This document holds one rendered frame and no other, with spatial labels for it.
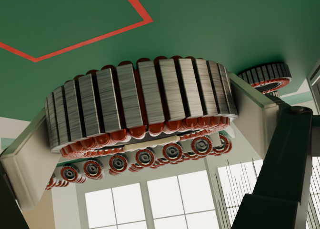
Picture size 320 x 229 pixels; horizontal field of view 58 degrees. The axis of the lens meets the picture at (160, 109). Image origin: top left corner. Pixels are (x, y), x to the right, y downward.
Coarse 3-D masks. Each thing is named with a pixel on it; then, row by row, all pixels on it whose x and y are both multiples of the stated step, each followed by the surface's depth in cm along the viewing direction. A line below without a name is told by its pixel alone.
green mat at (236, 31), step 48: (0, 0) 24; (48, 0) 25; (96, 0) 27; (144, 0) 28; (192, 0) 30; (240, 0) 31; (288, 0) 33; (0, 48) 32; (48, 48) 33; (96, 48) 36; (144, 48) 38; (192, 48) 41; (240, 48) 45; (288, 48) 49; (0, 96) 45
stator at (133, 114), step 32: (128, 64) 13; (160, 64) 13; (192, 64) 14; (64, 96) 14; (96, 96) 13; (128, 96) 13; (160, 96) 13; (192, 96) 13; (224, 96) 15; (64, 128) 14; (96, 128) 13; (128, 128) 13; (160, 128) 13; (192, 128) 14; (224, 128) 18
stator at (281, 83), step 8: (272, 64) 54; (280, 64) 55; (248, 72) 55; (256, 72) 55; (264, 72) 54; (272, 72) 54; (280, 72) 54; (288, 72) 55; (248, 80) 55; (256, 80) 54; (264, 80) 54; (272, 80) 54; (280, 80) 55; (288, 80) 56; (256, 88) 62; (264, 88) 62; (272, 88) 61
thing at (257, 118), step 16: (240, 80) 17; (240, 96) 16; (256, 96) 14; (240, 112) 16; (256, 112) 14; (272, 112) 13; (240, 128) 17; (256, 128) 14; (272, 128) 13; (256, 144) 14
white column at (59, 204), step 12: (48, 192) 345; (60, 192) 359; (72, 192) 381; (48, 204) 342; (60, 204) 353; (72, 204) 375; (24, 216) 349; (36, 216) 344; (48, 216) 340; (60, 216) 348; (72, 216) 369; (36, 228) 342; (48, 228) 337; (60, 228) 343; (72, 228) 363
